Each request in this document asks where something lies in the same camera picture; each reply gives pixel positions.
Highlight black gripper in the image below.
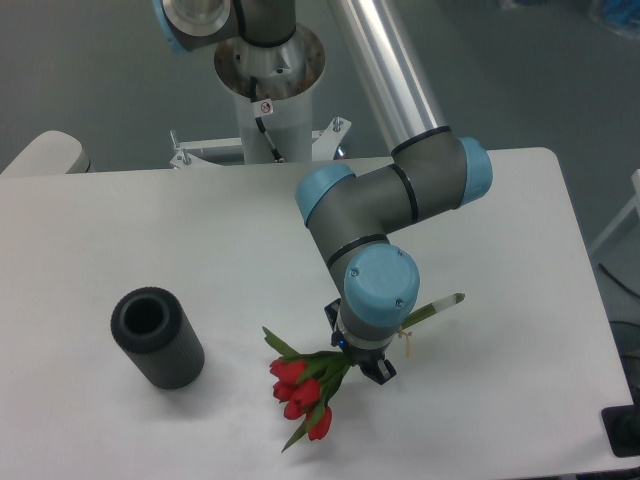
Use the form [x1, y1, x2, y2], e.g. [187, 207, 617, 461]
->
[324, 298, 397, 385]

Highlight red tulip bouquet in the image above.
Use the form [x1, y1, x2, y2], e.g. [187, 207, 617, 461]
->
[261, 291, 466, 454]

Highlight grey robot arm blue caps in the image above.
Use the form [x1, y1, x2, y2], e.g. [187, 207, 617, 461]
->
[154, 1, 493, 383]

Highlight dark grey ribbed vase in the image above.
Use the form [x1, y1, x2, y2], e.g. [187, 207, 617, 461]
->
[110, 287, 205, 390]

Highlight black device at table edge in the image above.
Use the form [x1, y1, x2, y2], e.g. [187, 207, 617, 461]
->
[601, 405, 639, 458]

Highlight white rounded chair edge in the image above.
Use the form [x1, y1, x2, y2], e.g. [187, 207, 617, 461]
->
[1, 130, 94, 178]

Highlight white metal base frame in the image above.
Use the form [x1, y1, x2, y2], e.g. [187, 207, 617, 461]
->
[170, 116, 352, 169]

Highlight black cable on pedestal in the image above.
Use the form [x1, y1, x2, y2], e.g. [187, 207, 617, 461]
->
[248, 75, 287, 164]

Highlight black cable on floor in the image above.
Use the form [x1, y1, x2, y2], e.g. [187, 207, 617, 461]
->
[597, 262, 640, 296]

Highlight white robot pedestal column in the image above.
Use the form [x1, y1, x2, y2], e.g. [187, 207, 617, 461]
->
[214, 24, 325, 164]

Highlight white frame at right edge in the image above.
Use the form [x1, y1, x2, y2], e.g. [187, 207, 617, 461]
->
[587, 170, 639, 257]

